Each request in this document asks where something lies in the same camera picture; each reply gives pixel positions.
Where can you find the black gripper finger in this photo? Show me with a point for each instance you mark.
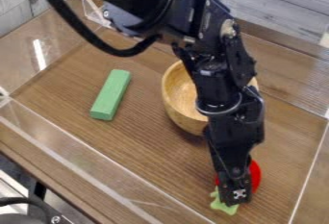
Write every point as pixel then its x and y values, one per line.
pixel 240 189
pixel 225 188

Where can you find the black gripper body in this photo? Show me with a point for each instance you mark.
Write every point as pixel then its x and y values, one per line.
pixel 235 131

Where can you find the red plush tomato toy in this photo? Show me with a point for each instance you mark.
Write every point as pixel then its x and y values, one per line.
pixel 217 204

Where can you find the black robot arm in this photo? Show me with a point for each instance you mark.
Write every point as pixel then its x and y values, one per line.
pixel 204 34

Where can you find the wooden bowl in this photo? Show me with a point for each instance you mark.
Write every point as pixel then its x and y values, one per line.
pixel 180 98

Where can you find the green rectangular block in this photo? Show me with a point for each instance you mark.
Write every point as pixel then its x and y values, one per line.
pixel 110 96

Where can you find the clear acrylic tray wall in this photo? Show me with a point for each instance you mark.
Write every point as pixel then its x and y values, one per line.
pixel 110 193

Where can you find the black table frame bracket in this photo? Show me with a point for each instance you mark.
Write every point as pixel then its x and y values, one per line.
pixel 41 208

